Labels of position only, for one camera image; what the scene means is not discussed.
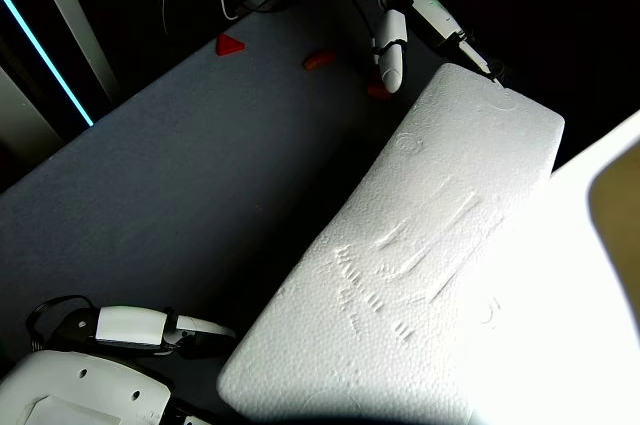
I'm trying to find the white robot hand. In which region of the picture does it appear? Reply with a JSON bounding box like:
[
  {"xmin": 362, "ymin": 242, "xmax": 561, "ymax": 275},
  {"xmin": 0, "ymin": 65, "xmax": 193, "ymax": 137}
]
[
  {"xmin": 372, "ymin": 0, "xmax": 505, "ymax": 95},
  {"xmin": 0, "ymin": 294, "xmax": 238, "ymax": 425}
]

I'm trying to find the cyan light strip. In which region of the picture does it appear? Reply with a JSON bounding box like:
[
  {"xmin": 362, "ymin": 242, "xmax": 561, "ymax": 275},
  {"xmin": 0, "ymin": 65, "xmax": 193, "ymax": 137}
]
[{"xmin": 0, "ymin": 0, "xmax": 96, "ymax": 128}]

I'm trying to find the orange toy food piece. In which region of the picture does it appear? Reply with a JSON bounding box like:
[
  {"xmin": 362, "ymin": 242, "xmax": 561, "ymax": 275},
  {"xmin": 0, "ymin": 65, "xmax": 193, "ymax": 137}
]
[{"xmin": 302, "ymin": 48, "xmax": 338, "ymax": 71}]

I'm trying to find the white foam lid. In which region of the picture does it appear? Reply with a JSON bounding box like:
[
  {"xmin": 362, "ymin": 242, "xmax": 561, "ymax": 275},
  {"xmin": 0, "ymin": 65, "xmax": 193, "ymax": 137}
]
[{"xmin": 215, "ymin": 62, "xmax": 567, "ymax": 425}]

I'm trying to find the grey table cloth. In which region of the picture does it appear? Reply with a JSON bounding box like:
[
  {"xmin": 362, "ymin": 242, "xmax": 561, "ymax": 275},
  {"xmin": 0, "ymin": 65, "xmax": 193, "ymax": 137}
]
[{"xmin": 0, "ymin": 0, "xmax": 451, "ymax": 425}]

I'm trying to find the white upright post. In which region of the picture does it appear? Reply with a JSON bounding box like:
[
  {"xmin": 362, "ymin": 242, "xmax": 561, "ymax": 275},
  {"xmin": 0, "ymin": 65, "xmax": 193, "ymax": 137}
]
[{"xmin": 23, "ymin": 0, "xmax": 122, "ymax": 99}]

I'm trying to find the red triangular toy block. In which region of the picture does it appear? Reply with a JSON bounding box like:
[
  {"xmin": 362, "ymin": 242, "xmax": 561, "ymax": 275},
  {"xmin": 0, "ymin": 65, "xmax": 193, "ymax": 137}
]
[{"xmin": 215, "ymin": 32, "xmax": 247, "ymax": 57}]

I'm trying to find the white robot body shell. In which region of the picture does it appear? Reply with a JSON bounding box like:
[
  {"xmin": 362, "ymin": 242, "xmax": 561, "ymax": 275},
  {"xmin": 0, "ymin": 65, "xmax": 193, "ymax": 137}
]
[{"xmin": 469, "ymin": 108, "xmax": 640, "ymax": 425}]

